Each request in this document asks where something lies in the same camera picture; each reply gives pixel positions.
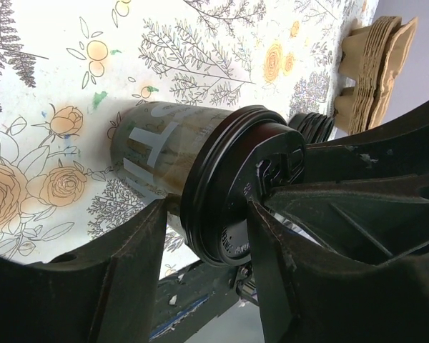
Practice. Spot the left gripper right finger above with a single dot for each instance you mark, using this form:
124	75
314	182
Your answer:
307	293

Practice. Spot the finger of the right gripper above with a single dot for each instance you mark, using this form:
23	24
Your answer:
373	221
397	148

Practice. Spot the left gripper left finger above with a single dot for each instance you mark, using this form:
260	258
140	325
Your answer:
103	291

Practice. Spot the dark coffee cup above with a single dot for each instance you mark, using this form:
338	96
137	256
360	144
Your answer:
156	143

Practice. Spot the stack of black lids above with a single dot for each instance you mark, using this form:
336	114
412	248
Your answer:
314	127

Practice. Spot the brown cardboard cup carrier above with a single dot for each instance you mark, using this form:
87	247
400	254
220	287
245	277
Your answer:
372	56

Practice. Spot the floral table mat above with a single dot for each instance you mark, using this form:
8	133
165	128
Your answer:
70	70

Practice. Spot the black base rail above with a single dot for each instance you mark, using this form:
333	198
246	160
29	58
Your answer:
193	296

